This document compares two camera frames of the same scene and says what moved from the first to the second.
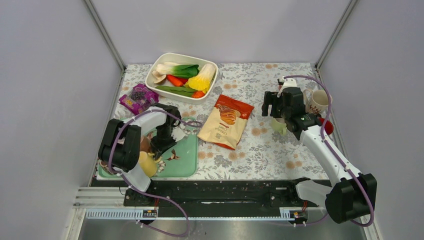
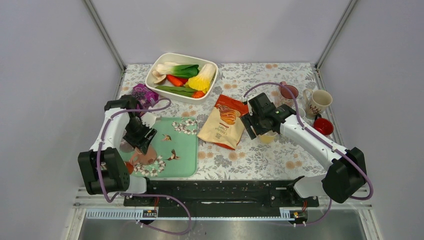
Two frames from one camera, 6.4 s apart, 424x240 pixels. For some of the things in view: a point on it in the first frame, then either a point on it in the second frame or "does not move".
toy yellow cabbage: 201,81 does not move
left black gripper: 158,149 to 141,142
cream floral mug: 315,102 does not move
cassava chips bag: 225,125 does not move
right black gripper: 271,98 to 248,121
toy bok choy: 184,71 does not move
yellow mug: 147,163 to 268,138
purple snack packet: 139,100 does not move
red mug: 328,126 does not move
